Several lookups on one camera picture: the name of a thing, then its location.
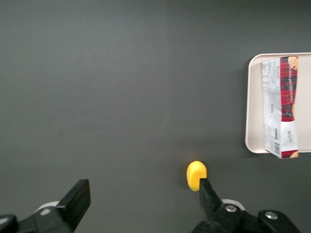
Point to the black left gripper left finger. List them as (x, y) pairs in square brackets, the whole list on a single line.
[(75, 201)]

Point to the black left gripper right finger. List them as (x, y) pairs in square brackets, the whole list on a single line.
[(210, 201)]

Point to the red tartan cookie box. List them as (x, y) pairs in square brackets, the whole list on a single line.
[(286, 92)]

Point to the pale pink plastic tray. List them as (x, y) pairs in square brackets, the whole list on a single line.
[(255, 109)]

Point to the yellow lemon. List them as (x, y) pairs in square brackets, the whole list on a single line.
[(194, 172)]

